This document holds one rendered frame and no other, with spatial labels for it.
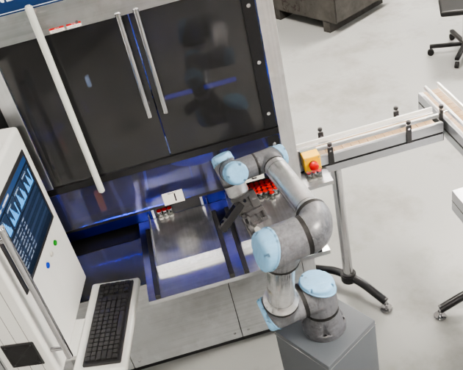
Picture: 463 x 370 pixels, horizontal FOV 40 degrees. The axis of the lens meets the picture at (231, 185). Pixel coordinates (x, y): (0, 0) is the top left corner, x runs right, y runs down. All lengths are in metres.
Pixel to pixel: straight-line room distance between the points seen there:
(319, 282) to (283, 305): 0.17
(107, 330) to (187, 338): 0.80
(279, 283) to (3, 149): 1.00
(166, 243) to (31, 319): 0.67
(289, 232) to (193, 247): 0.89
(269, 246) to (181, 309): 1.37
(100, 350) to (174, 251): 0.48
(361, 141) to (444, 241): 1.06
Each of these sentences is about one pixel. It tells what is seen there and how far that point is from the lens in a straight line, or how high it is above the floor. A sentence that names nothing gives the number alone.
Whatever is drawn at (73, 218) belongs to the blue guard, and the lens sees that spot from 2.65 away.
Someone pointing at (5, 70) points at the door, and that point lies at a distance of 2.35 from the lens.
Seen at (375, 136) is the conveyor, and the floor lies 0.93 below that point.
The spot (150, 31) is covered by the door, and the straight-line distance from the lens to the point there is 2.29.
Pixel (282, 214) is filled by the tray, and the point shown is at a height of 0.88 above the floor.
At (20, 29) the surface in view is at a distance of 2.28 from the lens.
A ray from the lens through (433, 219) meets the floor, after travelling 3.87.
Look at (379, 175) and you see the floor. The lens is 4.21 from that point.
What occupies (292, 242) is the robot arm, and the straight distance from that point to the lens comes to 1.72.
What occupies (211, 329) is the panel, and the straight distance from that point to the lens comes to 3.16.
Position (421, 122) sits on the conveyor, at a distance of 2.98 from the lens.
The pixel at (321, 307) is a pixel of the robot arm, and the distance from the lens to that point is 2.14.
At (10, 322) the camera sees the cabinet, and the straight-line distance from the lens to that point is 2.25.
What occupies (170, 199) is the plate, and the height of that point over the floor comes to 1.01.
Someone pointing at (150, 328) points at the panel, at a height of 0.33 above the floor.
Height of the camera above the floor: 2.54
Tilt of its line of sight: 36 degrees down
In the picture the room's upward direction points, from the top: 14 degrees counter-clockwise
